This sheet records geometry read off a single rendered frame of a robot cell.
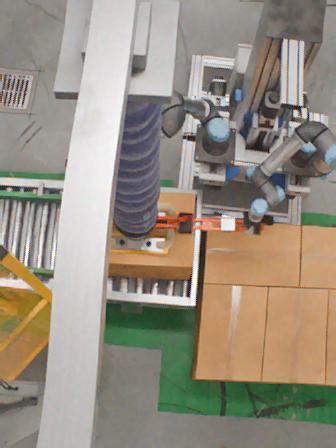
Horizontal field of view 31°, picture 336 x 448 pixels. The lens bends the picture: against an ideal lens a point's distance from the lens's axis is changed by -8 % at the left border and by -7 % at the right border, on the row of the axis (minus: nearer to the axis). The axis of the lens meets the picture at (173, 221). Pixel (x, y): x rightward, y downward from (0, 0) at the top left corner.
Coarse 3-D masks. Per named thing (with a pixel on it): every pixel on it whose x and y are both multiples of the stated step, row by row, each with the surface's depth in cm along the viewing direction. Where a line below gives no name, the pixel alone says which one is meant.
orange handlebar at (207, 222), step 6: (162, 216) 326; (168, 216) 327; (174, 216) 327; (204, 222) 325; (210, 222) 326; (216, 222) 327; (240, 222) 327; (198, 228) 325; (204, 228) 325; (210, 228) 325; (216, 228) 325; (240, 228) 326
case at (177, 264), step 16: (160, 192) 344; (176, 208) 342; (192, 208) 343; (176, 240) 338; (192, 240) 338; (112, 256) 335; (128, 256) 335; (144, 256) 335; (160, 256) 335; (176, 256) 336; (192, 256) 336; (112, 272) 361; (128, 272) 358; (144, 272) 355; (160, 272) 353; (176, 272) 351
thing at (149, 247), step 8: (120, 240) 332; (144, 240) 335; (152, 240) 335; (160, 240) 335; (112, 248) 333; (120, 248) 333; (128, 248) 333; (144, 248) 334; (152, 248) 334; (160, 248) 334
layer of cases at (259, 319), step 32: (288, 224) 384; (224, 256) 378; (256, 256) 378; (288, 256) 379; (320, 256) 379; (224, 288) 373; (256, 288) 373; (288, 288) 373; (320, 288) 375; (224, 320) 368; (256, 320) 368; (288, 320) 368; (320, 320) 368; (224, 352) 362; (256, 352) 363; (288, 352) 363; (320, 352) 363; (320, 384) 358
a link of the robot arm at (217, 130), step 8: (208, 120) 324; (216, 120) 322; (224, 120) 322; (208, 128) 321; (216, 128) 321; (224, 128) 321; (208, 136) 326; (216, 136) 321; (224, 136) 321; (216, 144) 329; (224, 144) 332
